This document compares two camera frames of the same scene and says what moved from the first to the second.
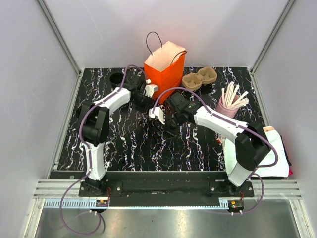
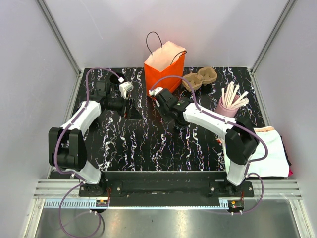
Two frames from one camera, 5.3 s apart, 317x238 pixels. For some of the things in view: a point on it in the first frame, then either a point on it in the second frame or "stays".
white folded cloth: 275,164 stays
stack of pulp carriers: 194,82 stays
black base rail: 165,189 stays
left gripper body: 142,103 -> 126,110
